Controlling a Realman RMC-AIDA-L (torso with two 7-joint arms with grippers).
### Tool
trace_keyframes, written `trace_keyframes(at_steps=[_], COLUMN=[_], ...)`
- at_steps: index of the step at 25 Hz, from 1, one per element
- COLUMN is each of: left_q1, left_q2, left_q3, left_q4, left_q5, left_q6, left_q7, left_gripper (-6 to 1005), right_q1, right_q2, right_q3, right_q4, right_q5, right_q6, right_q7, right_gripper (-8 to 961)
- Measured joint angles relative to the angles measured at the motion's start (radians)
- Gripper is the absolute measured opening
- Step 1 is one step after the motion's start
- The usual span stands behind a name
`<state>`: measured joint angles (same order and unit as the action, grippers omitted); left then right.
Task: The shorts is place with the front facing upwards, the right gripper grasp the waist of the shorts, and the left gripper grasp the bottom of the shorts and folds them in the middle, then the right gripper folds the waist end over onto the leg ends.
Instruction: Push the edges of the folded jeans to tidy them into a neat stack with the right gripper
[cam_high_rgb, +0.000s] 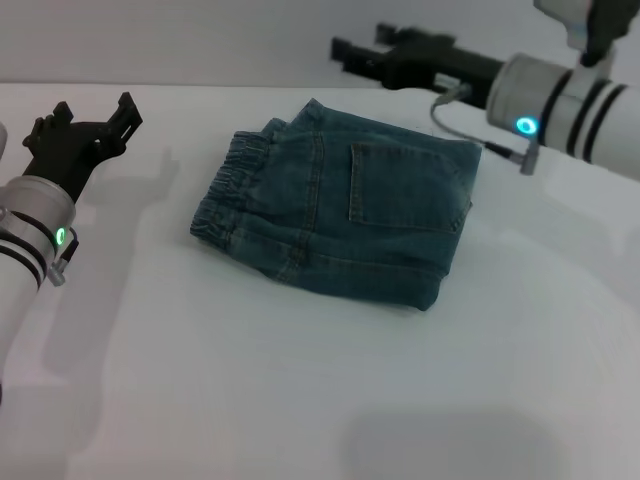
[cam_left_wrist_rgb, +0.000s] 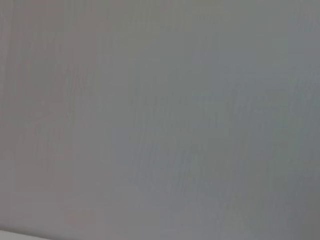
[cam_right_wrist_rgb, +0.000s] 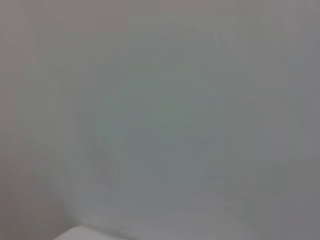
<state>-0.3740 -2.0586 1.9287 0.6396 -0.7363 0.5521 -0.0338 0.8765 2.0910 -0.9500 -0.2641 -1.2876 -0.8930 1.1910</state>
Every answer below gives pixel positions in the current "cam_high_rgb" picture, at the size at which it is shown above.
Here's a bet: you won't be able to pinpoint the left arm connector cable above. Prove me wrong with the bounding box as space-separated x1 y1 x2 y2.
46 226 80 287

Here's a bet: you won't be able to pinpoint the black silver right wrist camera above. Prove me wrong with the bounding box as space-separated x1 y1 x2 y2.
533 0 640 69

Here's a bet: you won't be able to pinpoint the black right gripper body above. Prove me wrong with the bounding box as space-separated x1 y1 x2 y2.
383 28 507 107

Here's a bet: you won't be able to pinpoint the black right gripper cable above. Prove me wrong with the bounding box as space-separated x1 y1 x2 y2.
430 83 542 176

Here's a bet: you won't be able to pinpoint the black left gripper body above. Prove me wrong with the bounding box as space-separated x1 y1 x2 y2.
21 118 127 203

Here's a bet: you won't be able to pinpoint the blue denim shorts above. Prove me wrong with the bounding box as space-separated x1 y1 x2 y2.
188 97 484 312

